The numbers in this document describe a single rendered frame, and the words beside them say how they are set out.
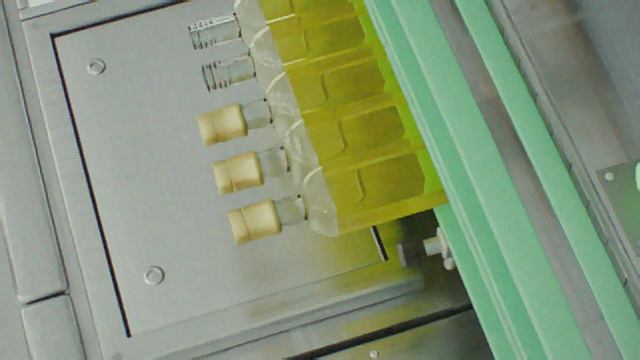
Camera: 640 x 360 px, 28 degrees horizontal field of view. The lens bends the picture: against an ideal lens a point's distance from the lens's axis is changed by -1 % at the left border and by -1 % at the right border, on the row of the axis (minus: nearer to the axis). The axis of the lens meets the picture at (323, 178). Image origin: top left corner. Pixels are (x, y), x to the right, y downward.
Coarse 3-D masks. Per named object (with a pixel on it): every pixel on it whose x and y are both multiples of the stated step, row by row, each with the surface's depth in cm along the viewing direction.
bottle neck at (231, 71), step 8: (240, 56) 129; (208, 64) 129; (216, 64) 128; (224, 64) 128; (232, 64) 128; (240, 64) 128; (248, 64) 128; (208, 72) 128; (216, 72) 128; (224, 72) 128; (232, 72) 128; (240, 72) 128; (248, 72) 129; (208, 80) 128; (216, 80) 128; (224, 80) 128; (232, 80) 129; (240, 80) 129; (248, 80) 130; (208, 88) 128; (216, 88) 129
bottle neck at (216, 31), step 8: (224, 16) 132; (232, 16) 132; (192, 24) 132; (200, 24) 132; (208, 24) 132; (216, 24) 132; (224, 24) 132; (232, 24) 132; (192, 32) 131; (200, 32) 131; (208, 32) 131; (216, 32) 132; (224, 32) 132; (232, 32) 132; (192, 40) 131; (200, 40) 131; (208, 40) 132; (216, 40) 132; (224, 40) 132; (232, 40) 133; (200, 48) 132
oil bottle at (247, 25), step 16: (240, 0) 132; (256, 0) 131; (272, 0) 131; (288, 0) 131; (304, 0) 131; (320, 0) 131; (336, 0) 131; (352, 0) 131; (240, 16) 131; (256, 16) 130; (272, 16) 130; (288, 16) 130; (240, 32) 132
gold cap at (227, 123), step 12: (228, 108) 126; (240, 108) 125; (204, 120) 125; (216, 120) 125; (228, 120) 125; (240, 120) 125; (204, 132) 125; (216, 132) 125; (228, 132) 125; (240, 132) 126; (204, 144) 126
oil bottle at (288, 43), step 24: (360, 0) 130; (288, 24) 129; (312, 24) 129; (336, 24) 129; (360, 24) 129; (264, 48) 128; (288, 48) 127; (312, 48) 127; (336, 48) 128; (360, 48) 128; (264, 72) 128
